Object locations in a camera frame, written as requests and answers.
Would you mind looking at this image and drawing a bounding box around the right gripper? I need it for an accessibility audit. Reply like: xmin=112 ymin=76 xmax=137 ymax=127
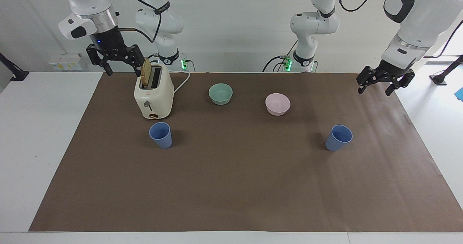
xmin=86 ymin=26 xmax=146 ymax=78

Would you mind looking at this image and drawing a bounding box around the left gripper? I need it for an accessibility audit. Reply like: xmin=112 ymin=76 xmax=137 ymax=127
xmin=356 ymin=59 xmax=416 ymax=97

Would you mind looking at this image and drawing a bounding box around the toast slice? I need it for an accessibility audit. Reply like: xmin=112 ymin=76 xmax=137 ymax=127
xmin=140 ymin=57 xmax=153 ymax=89

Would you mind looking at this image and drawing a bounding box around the cream toaster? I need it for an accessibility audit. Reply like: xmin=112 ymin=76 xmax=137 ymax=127
xmin=134 ymin=61 xmax=175 ymax=120

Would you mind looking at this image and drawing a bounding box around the black stand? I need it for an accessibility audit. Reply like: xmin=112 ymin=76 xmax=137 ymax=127
xmin=423 ymin=55 xmax=463 ymax=85
xmin=0 ymin=52 xmax=30 ymax=82

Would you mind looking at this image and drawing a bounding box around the blue cup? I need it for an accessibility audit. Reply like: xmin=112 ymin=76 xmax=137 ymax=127
xmin=324 ymin=124 xmax=353 ymax=152
xmin=149 ymin=121 xmax=173 ymax=150

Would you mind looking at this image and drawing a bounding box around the green bowl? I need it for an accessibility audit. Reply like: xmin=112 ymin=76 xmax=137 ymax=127
xmin=208 ymin=83 xmax=234 ymax=106

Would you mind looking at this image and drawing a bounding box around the pink bowl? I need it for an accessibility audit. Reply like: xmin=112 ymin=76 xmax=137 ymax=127
xmin=265 ymin=93 xmax=291 ymax=116

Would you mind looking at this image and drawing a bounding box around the white toaster cable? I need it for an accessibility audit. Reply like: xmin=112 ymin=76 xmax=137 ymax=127
xmin=173 ymin=70 xmax=191 ymax=94

